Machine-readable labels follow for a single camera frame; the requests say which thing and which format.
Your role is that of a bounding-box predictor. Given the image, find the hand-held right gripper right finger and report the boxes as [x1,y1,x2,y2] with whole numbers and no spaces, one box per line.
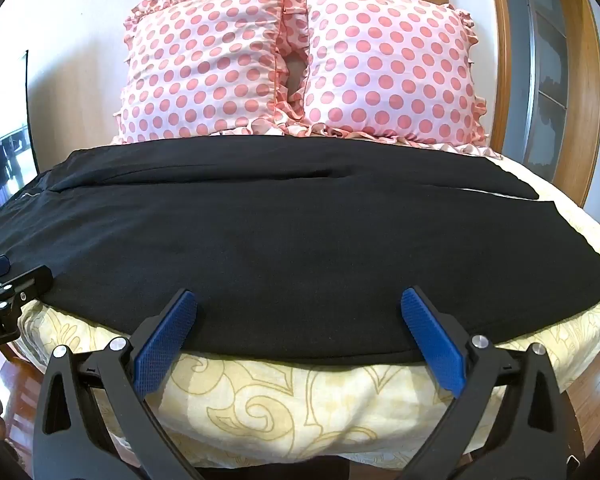
[400,286,564,480]

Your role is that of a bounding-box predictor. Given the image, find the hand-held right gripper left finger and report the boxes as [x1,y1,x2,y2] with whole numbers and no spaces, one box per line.
[39,288,206,480]

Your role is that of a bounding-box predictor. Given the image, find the grey glass door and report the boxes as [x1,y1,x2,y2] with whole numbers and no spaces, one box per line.
[514,0,572,171]

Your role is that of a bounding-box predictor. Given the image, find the wooden door frame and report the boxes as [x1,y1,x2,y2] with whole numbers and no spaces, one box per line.
[485,0,600,207]

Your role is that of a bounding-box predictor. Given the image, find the pink polka dot pillow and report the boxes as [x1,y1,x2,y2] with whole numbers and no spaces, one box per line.
[112,0,311,146]
[280,0,489,147]

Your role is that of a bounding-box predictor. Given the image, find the bed with yellow patterned sheet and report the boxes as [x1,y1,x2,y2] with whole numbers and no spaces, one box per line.
[10,142,600,472]

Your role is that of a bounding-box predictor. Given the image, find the pink satin ruffled cloth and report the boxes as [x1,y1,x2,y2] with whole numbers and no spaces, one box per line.
[325,127,504,161]

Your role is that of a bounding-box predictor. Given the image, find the black pants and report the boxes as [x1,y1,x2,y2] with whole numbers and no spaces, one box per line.
[0,137,600,366]

